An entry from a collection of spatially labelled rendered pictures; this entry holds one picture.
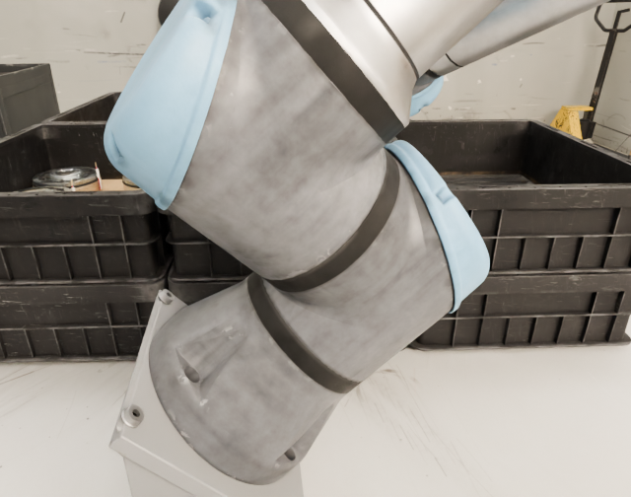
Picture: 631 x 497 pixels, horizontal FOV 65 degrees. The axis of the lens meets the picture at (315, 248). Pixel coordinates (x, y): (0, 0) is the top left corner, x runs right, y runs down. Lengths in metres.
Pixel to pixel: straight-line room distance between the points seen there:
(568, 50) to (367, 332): 4.60
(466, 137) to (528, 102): 3.79
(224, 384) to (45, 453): 0.31
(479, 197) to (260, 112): 0.38
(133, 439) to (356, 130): 0.22
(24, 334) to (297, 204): 0.52
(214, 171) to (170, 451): 0.18
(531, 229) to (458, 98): 3.86
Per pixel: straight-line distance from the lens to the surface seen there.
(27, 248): 0.65
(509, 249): 0.64
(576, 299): 0.71
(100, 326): 0.67
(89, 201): 0.59
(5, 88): 2.30
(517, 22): 0.48
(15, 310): 0.70
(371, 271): 0.29
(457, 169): 0.98
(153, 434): 0.34
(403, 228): 0.30
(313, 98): 0.24
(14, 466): 0.61
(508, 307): 0.68
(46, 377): 0.71
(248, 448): 0.35
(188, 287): 0.60
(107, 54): 4.19
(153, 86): 0.23
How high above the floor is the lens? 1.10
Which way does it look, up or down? 25 degrees down
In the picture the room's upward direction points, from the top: straight up
